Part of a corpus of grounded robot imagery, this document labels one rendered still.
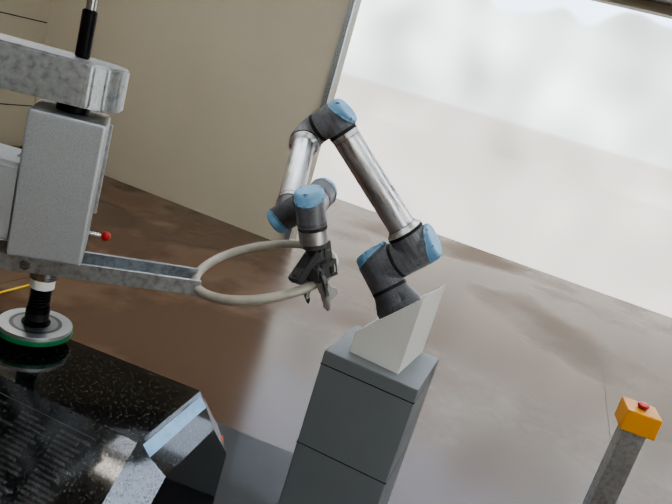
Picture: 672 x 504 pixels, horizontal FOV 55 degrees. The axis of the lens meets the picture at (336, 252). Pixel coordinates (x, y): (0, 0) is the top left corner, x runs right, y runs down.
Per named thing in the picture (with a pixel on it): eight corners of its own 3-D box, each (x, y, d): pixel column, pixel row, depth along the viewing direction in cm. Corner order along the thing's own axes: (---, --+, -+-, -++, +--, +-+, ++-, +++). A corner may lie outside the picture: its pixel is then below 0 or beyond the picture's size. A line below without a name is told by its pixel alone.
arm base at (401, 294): (391, 311, 276) (381, 290, 277) (427, 294, 266) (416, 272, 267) (371, 323, 260) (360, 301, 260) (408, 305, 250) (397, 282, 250)
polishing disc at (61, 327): (-12, 312, 199) (-11, 308, 199) (59, 309, 214) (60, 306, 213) (7, 344, 185) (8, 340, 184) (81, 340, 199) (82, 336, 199)
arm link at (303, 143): (286, 125, 257) (259, 218, 202) (311, 109, 252) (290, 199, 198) (304, 147, 262) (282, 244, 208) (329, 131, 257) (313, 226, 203)
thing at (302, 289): (196, 320, 186) (194, 311, 185) (187, 262, 231) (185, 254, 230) (357, 286, 197) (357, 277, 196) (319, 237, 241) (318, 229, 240)
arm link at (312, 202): (328, 182, 192) (319, 192, 183) (332, 222, 197) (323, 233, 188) (298, 183, 194) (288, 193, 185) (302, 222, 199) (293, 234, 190)
